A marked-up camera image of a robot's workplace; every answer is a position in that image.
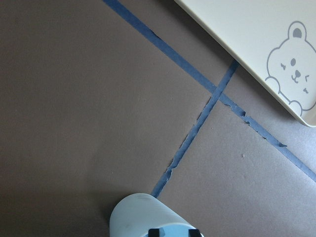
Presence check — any light blue plastic cup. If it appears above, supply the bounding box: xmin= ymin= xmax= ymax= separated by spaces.
xmin=109 ymin=193 xmax=192 ymax=237

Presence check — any cream bear serving tray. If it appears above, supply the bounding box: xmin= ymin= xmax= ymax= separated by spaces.
xmin=178 ymin=0 xmax=316 ymax=127

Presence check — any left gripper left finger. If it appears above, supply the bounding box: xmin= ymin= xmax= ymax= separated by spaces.
xmin=148 ymin=227 xmax=160 ymax=237

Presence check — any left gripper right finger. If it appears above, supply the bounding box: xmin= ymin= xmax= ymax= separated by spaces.
xmin=188 ymin=226 xmax=200 ymax=237

